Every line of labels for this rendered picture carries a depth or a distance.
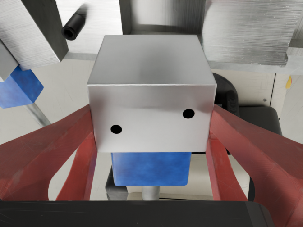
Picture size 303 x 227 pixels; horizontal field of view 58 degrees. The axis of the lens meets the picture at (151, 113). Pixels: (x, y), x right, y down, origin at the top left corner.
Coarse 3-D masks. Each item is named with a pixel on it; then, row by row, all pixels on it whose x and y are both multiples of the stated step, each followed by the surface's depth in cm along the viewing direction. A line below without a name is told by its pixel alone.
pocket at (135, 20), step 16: (128, 0) 19; (144, 0) 19; (160, 0) 19; (176, 0) 19; (192, 0) 19; (128, 16) 20; (144, 16) 20; (160, 16) 20; (176, 16) 20; (192, 16) 20; (128, 32) 20; (144, 32) 21; (160, 32) 21; (176, 32) 21; (192, 32) 21
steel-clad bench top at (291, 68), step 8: (64, 56) 32; (72, 56) 32; (80, 56) 32; (88, 56) 31; (96, 56) 31; (288, 56) 28; (296, 56) 28; (216, 64) 30; (224, 64) 29; (232, 64) 29; (240, 64) 29; (248, 64) 29; (256, 64) 29; (288, 64) 28; (296, 64) 28; (264, 72) 29; (272, 72) 29; (280, 72) 29; (288, 72) 29; (296, 72) 29
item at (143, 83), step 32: (96, 64) 12; (128, 64) 12; (160, 64) 12; (192, 64) 12; (96, 96) 11; (128, 96) 11; (160, 96) 11; (192, 96) 11; (96, 128) 12; (128, 128) 12; (160, 128) 12; (192, 128) 12; (128, 160) 14; (160, 160) 15
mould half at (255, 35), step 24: (72, 0) 17; (96, 0) 17; (216, 0) 16; (240, 0) 16; (264, 0) 16; (288, 0) 15; (96, 24) 18; (120, 24) 18; (216, 24) 17; (240, 24) 17; (264, 24) 17; (288, 24) 16; (72, 48) 20; (96, 48) 20; (216, 48) 18; (240, 48) 18; (264, 48) 18
